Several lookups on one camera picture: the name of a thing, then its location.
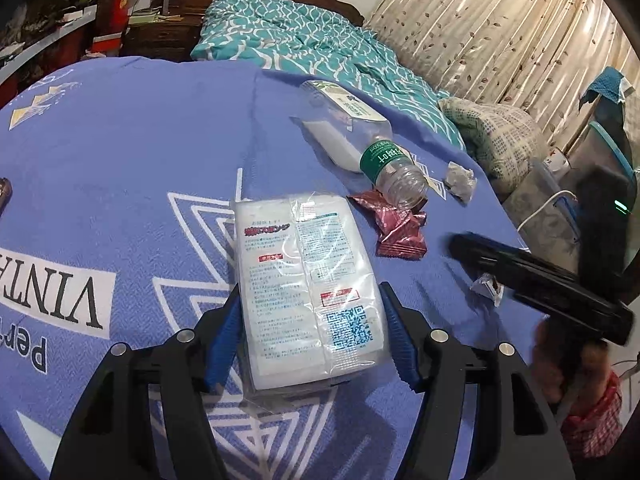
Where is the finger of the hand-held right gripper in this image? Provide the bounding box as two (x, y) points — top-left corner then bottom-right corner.
(500, 279), (635, 346)
(448, 232), (621, 311)

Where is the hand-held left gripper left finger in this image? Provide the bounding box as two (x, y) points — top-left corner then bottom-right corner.
(50, 282), (246, 480)

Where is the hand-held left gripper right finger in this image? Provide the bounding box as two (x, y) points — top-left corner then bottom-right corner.
(378, 281), (576, 480)

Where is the small white wrapper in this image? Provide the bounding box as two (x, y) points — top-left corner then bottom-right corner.
(472, 273), (503, 306)

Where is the white clear pack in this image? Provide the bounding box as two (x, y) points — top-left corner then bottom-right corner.
(234, 191), (392, 396)

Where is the clear plastic bottle green label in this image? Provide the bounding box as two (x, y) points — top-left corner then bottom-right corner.
(299, 80), (430, 209)

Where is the person's right hand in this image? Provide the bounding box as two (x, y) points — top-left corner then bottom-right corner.
(532, 317), (616, 411)

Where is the crumpled clear wrapper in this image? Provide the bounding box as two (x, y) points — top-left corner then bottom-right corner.
(445, 161), (477, 204)

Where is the dark red foil wrapper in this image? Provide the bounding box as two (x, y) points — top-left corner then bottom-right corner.
(347, 191), (428, 261)

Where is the folded checked quilt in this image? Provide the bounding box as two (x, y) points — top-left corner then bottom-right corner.
(439, 97), (551, 196)

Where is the teal cloth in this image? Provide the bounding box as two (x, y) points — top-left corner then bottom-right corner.
(580, 66), (628, 111)

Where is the blue printed blanket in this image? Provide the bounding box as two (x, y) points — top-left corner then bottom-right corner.
(0, 55), (551, 480)

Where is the beige leaf print curtain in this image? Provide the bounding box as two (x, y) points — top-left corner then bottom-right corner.
(365, 0), (633, 126)

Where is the teal patterned quilt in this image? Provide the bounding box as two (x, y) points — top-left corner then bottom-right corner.
(190, 0), (468, 151)

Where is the carved wooden headboard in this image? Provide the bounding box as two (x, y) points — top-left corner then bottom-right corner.
(122, 0), (366, 63)

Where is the red gift box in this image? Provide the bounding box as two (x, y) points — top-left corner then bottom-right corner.
(90, 0), (136, 56)

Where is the cluttered grey shelf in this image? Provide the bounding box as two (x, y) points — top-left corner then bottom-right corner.
(0, 5), (98, 81)

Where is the clear storage box blue handle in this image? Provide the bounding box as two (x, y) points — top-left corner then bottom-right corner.
(500, 120), (636, 251)

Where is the white cable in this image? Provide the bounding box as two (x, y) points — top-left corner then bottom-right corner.
(517, 189), (578, 233)

